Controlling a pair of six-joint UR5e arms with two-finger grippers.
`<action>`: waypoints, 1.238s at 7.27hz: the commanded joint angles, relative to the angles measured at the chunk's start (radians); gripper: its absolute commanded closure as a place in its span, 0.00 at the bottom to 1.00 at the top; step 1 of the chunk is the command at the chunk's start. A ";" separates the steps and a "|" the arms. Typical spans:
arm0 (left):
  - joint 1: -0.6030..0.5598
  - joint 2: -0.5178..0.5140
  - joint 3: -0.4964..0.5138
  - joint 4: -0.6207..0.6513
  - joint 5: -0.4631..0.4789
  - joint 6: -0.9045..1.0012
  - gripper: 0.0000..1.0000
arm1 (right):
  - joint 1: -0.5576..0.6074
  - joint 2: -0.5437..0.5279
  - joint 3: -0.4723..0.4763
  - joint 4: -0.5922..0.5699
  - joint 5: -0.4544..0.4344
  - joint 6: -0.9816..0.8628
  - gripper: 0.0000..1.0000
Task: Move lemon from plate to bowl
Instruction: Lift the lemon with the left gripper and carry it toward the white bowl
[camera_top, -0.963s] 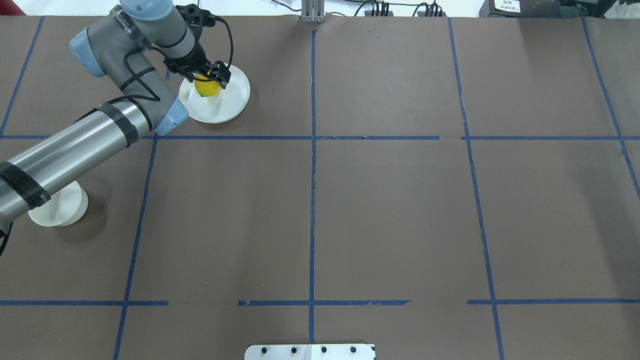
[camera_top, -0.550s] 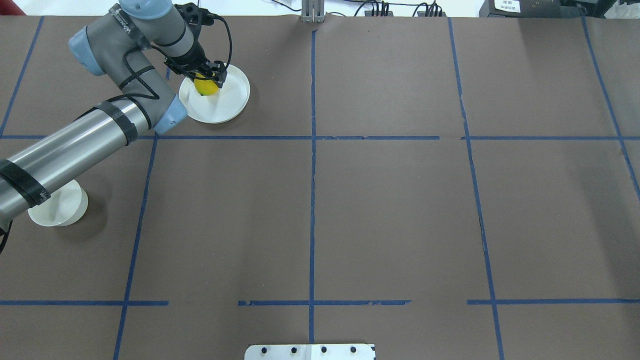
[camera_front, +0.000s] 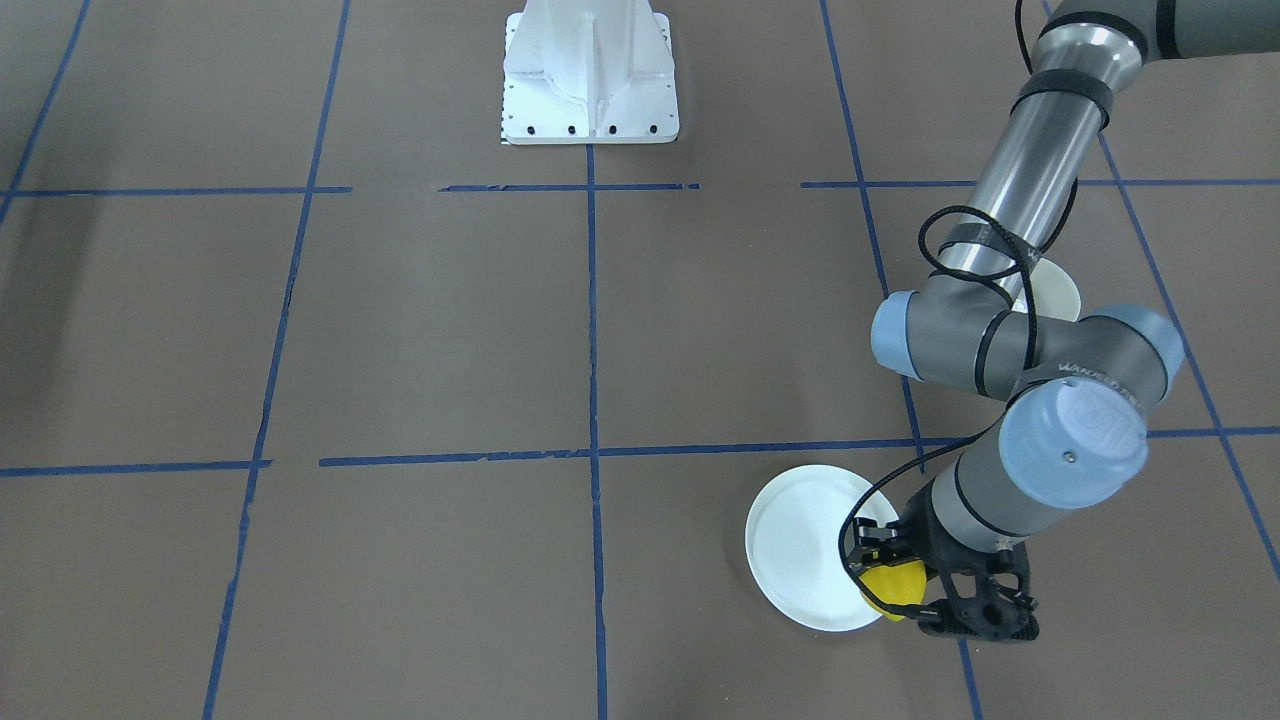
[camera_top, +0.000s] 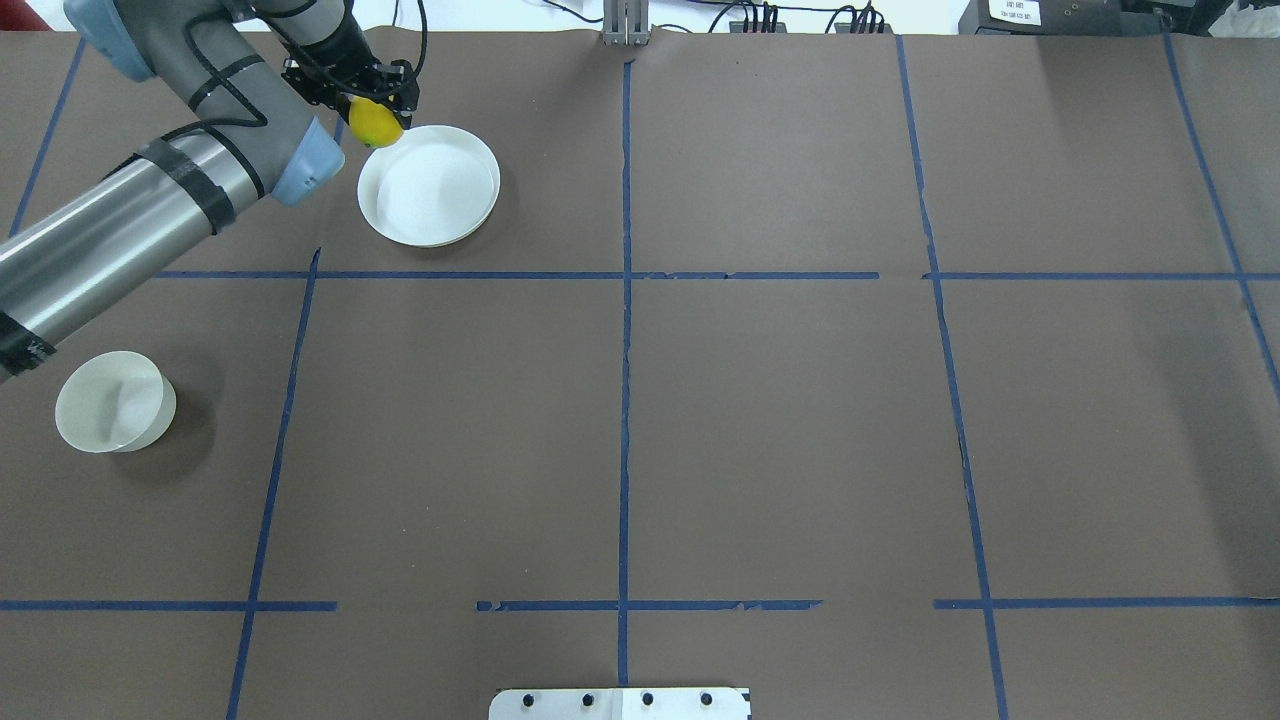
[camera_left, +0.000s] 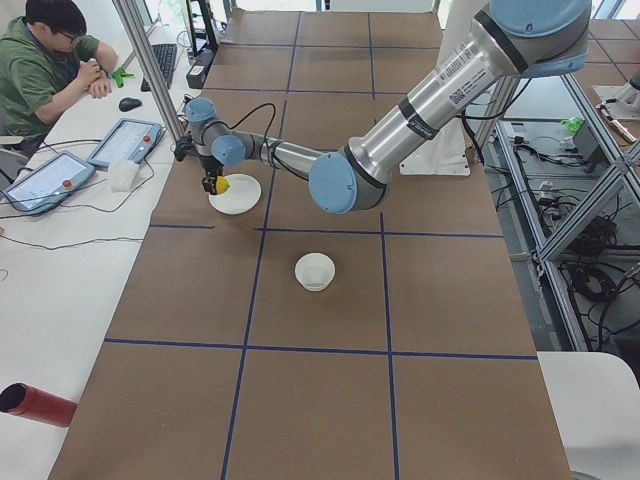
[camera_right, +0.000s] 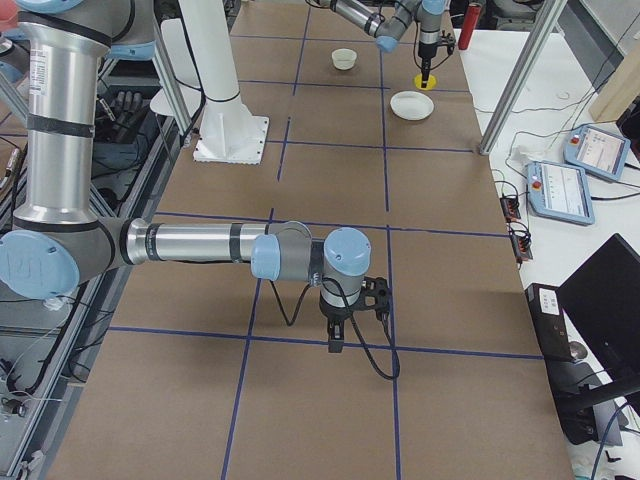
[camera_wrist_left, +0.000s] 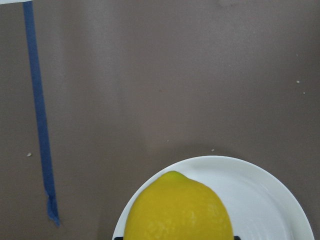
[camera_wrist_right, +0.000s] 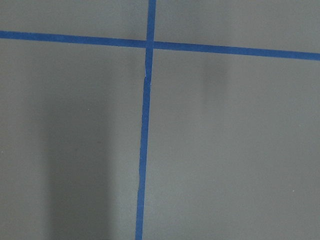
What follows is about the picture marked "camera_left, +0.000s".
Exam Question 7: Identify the far blue teach pendant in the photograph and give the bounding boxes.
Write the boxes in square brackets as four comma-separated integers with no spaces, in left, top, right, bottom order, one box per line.
[86,118,163,168]

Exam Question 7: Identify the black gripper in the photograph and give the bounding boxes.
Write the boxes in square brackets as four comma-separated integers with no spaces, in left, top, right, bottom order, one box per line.
[200,156,224,195]

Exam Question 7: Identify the black keyboard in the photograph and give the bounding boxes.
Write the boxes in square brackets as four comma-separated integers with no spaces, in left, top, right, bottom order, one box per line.
[151,43,178,89]

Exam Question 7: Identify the aluminium frame post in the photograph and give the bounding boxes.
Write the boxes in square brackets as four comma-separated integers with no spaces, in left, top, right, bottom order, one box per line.
[113,0,183,142]

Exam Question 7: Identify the white bowl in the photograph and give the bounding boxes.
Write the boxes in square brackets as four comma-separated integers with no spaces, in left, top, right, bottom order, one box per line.
[294,252,336,292]

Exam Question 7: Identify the white plate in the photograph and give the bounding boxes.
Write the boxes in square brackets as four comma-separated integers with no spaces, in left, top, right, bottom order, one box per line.
[209,174,262,215]

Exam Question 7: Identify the blue teach pendant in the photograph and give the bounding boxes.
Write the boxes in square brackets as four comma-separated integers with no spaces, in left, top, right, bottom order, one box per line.
[2,151,95,215]
[86,118,163,168]

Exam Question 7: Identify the red cylinder tube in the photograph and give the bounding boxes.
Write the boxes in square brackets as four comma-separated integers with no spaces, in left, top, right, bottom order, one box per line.
[1,383,77,428]

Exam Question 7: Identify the near blue teach pendant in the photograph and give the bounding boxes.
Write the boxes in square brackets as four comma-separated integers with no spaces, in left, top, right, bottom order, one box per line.
[2,151,95,215]

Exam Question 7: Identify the yellow lemon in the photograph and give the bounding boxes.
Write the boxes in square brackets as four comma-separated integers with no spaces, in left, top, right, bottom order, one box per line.
[213,175,230,195]

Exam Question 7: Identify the aluminium frame rack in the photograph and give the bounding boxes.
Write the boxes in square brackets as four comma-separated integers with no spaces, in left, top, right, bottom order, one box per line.
[474,49,640,351]

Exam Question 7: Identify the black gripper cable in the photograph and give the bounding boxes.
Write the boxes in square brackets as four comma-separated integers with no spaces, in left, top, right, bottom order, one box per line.
[226,102,279,172]

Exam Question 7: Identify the black box device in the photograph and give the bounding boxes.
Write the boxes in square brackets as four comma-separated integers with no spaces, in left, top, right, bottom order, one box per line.
[186,48,216,89]

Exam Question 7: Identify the white chair back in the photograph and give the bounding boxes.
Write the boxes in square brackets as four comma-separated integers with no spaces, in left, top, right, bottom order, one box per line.
[537,351,639,479]

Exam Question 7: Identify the black computer mouse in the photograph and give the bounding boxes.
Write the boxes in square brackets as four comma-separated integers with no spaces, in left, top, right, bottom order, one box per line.
[118,97,142,112]

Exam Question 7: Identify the green plastic object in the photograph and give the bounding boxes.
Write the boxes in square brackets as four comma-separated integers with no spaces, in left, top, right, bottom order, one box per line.
[111,67,134,88]

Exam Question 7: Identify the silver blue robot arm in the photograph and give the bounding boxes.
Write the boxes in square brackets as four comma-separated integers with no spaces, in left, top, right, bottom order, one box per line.
[186,1,591,214]

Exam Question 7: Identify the man in green hoodie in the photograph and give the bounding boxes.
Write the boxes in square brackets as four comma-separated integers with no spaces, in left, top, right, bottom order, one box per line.
[1,0,118,157]

